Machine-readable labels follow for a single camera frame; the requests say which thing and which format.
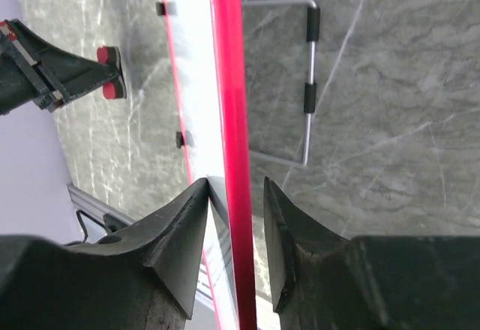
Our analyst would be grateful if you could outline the red-framed whiteboard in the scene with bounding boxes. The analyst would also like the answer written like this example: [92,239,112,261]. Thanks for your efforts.
[163,0,257,329]

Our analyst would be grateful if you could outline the red bone-shaped whiteboard eraser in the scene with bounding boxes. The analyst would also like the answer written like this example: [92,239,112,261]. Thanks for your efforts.
[97,46,127,101]

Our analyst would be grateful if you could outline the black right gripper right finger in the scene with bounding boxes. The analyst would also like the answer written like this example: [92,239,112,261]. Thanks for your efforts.
[263,178,479,329]

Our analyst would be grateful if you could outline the aluminium mounting rail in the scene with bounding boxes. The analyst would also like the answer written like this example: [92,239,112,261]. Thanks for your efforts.
[67,183,134,243]

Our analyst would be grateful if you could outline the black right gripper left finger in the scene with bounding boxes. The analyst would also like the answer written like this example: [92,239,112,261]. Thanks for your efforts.
[1,178,209,329]

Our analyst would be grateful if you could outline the metal whiteboard stand wire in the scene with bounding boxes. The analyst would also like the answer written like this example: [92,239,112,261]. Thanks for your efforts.
[241,0,321,168]

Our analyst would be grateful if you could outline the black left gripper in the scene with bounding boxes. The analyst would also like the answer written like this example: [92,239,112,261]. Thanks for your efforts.
[1,19,109,115]

